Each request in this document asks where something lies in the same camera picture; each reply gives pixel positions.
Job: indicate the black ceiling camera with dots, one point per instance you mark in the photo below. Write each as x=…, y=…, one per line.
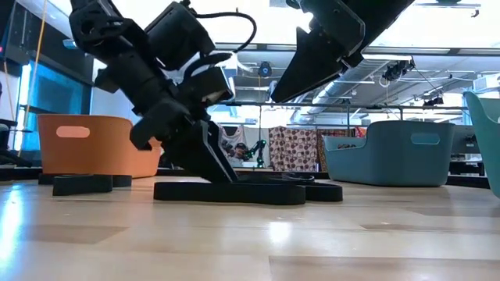
x=265, y=69

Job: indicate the orange plastic basket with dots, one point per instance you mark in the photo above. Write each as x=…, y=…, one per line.
x=90, y=156

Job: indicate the white ceiling unit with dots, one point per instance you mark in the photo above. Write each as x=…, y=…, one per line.
x=486, y=83

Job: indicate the person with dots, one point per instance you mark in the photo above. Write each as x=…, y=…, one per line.
x=240, y=153

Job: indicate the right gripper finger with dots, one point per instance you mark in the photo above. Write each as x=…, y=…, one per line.
x=308, y=66

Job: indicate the dark teal plastic basket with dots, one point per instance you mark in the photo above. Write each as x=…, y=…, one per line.
x=390, y=164

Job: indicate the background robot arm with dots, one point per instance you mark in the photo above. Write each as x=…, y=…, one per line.
x=259, y=148

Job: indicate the silver ceiling duct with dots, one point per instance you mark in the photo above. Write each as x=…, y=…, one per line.
x=351, y=78

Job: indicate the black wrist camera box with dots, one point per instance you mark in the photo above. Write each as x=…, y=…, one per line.
x=176, y=35

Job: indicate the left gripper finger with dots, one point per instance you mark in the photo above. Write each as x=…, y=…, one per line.
x=195, y=156
x=224, y=160

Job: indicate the spotted hanging cloth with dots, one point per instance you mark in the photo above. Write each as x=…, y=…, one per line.
x=293, y=144

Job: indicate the computer monitor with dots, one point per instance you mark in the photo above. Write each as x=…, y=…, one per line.
x=58, y=93

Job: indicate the green plastic basket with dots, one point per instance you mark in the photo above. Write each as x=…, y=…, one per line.
x=488, y=148

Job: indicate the pink hanging cloth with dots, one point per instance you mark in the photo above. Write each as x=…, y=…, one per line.
x=230, y=134

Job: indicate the metal rack bar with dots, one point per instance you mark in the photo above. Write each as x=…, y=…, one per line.
x=351, y=105

